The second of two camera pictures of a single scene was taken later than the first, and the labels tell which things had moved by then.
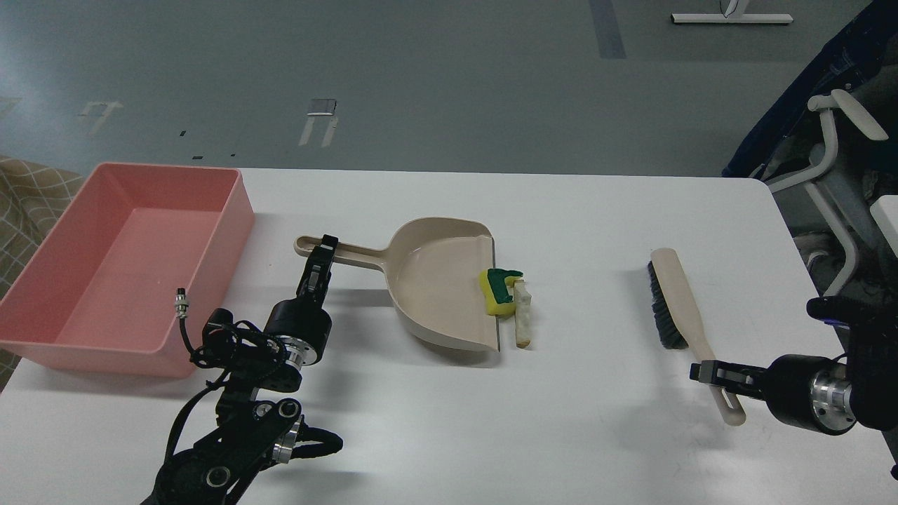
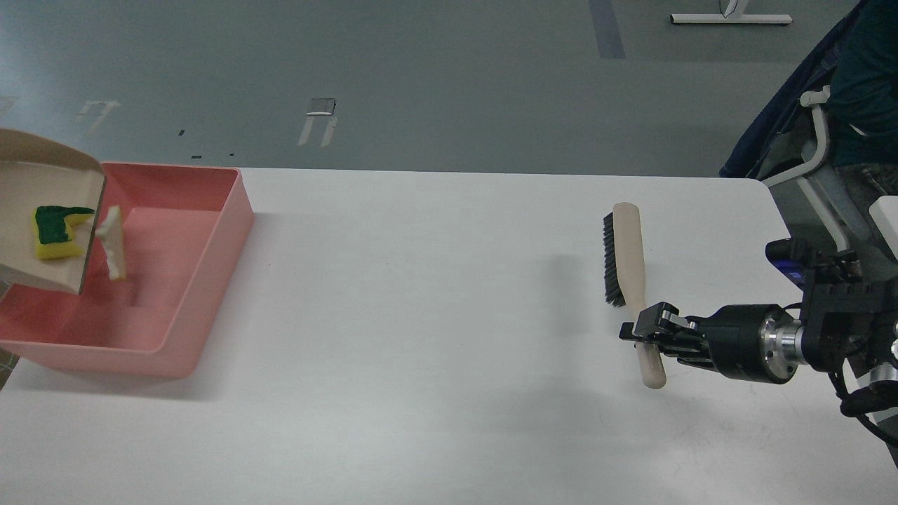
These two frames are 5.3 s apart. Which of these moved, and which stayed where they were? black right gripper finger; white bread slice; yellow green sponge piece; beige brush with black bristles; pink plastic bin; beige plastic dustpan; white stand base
Moved: beige plastic dustpan; beige brush with black bristles; white bread slice; black right gripper finger; yellow green sponge piece
Stayed: white stand base; pink plastic bin
